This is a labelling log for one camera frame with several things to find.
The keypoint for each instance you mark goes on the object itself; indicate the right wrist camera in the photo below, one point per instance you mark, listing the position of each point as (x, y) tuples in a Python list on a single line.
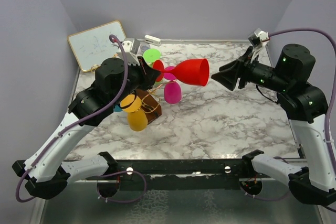
[(259, 40)]

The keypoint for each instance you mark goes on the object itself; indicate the yellow wine glass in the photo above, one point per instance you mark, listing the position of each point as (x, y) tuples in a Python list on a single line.
[(136, 117)]

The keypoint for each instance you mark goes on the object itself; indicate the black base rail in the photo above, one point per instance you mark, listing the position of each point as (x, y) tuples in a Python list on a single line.
[(189, 174)]

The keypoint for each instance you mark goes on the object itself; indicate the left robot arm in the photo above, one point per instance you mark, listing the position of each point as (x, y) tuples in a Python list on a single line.
[(46, 172)]

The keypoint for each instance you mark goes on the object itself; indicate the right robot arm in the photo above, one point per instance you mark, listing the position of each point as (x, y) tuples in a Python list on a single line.
[(306, 108)]

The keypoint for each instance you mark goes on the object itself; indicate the gold wire glass rack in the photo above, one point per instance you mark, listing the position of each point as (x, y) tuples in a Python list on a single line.
[(148, 103)]

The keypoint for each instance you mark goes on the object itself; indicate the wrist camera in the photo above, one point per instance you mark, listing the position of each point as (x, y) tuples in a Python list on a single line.
[(131, 47), (259, 40)]

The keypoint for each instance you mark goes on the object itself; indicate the green wine glass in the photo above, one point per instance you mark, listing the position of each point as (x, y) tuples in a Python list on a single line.
[(152, 58)]

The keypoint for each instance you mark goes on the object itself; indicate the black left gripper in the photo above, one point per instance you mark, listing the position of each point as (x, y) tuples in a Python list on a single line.
[(149, 75)]

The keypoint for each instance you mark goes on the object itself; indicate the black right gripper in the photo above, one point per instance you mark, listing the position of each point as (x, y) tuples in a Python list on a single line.
[(228, 74)]

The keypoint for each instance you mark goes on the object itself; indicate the blue wine glass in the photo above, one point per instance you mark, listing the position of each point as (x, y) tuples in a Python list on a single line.
[(117, 108)]

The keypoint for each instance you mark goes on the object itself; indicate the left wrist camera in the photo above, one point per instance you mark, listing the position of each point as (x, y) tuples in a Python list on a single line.
[(131, 47)]

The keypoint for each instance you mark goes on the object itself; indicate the red wine glass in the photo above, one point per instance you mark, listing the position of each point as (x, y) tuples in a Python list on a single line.
[(193, 72)]

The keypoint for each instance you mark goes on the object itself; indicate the pink wine glass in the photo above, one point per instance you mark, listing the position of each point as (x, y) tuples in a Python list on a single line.
[(172, 90)]

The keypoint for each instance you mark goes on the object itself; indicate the gold framed whiteboard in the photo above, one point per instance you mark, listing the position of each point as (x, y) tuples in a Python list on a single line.
[(92, 46)]

